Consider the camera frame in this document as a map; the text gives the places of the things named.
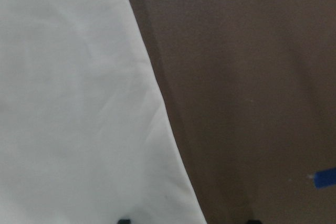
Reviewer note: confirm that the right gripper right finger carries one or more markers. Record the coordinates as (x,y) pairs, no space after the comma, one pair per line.
(253,222)

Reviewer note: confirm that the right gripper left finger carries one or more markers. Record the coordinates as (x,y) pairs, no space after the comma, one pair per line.
(124,221)

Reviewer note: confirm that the cream cat print t-shirt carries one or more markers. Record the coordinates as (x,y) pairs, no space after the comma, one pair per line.
(85,136)

